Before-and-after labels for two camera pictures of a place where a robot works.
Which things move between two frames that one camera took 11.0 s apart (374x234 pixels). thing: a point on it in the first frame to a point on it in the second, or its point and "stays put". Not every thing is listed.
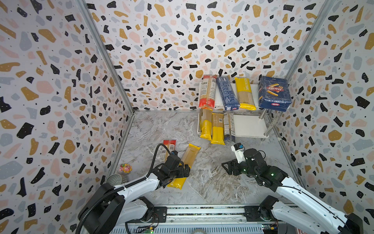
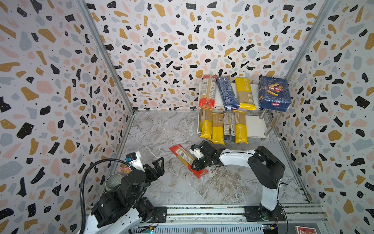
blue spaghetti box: [229, 99] stays put
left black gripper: [181, 173] to [160, 169]
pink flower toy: [126, 168] stays put
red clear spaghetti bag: [207, 91] stays put
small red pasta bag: [171, 144] to [188, 159]
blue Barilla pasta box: [274, 93] stays put
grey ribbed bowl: [115, 179] stays put
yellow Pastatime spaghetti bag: [245, 97] stays put
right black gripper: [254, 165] to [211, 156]
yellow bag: [206, 115] stays put
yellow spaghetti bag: [217, 129] stays put
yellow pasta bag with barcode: [189, 158] to [240, 129]
